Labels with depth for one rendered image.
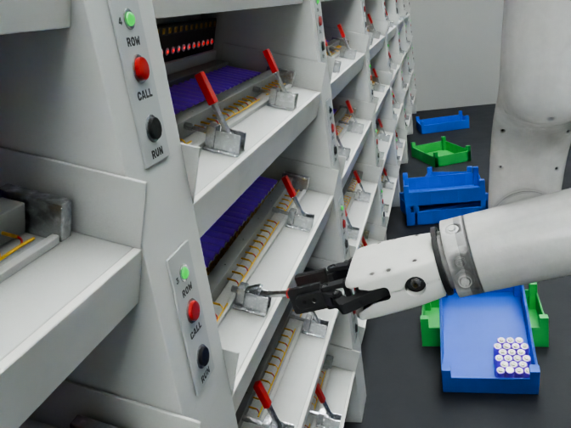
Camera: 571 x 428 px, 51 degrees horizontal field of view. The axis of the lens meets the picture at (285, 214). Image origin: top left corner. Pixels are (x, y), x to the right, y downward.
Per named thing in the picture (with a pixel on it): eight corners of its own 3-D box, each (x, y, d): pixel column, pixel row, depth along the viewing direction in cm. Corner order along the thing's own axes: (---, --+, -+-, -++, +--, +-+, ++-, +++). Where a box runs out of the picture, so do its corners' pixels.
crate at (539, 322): (536, 306, 162) (536, 280, 160) (549, 347, 144) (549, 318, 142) (424, 307, 171) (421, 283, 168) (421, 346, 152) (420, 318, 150)
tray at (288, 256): (329, 216, 113) (339, 170, 110) (226, 432, 58) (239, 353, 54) (229, 193, 116) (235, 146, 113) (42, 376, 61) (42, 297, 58)
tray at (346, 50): (362, 69, 171) (372, 19, 165) (325, 107, 116) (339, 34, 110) (294, 55, 174) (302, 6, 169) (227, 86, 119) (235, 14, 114)
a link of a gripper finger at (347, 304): (364, 318, 59) (326, 312, 63) (410, 280, 63) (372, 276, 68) (360, 307, 59) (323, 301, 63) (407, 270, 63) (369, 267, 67)
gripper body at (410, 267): (464, 312, 60) (358, 333, 63) (460, 268, 69) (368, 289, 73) (443, 245, 58) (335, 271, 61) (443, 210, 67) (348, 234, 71)
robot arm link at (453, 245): (486, 309, 59) (456, 315, 60) (480, 271, 67) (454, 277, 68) (463, 234, 57) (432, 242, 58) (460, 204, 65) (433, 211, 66)
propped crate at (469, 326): (539, 394, 128) (540, 372, 124) (442, 391, 134) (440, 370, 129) (521, 291, 151) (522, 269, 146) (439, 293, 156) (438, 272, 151)
